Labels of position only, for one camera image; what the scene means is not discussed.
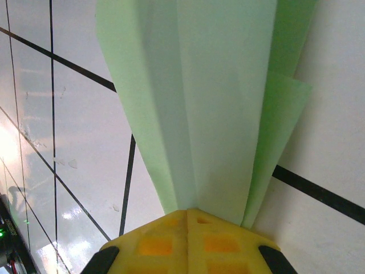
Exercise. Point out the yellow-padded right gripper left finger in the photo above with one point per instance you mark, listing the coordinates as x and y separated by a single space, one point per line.
154 248

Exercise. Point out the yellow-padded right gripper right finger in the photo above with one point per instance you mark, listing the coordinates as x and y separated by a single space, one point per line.
228 251

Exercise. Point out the light green paper sheet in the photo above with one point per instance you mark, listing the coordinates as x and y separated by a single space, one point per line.
222 114

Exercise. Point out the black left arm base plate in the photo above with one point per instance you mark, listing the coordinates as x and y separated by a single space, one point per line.
11 245

